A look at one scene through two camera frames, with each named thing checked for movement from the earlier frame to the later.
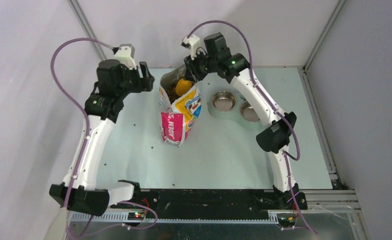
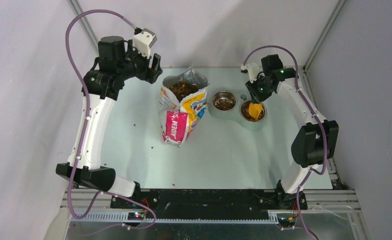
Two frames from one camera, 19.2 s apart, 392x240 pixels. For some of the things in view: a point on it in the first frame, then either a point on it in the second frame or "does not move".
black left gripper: x=146 y=84 to x=150 y=75
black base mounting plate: x=211 y=204 does not move
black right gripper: x=192 y=73 to x=256 y=95
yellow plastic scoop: x=182 y=87 to x=255 y=109
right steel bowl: x=247 y=113 does not move
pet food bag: x=178 y=113 does not move
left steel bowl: x=224 y=101 does not move
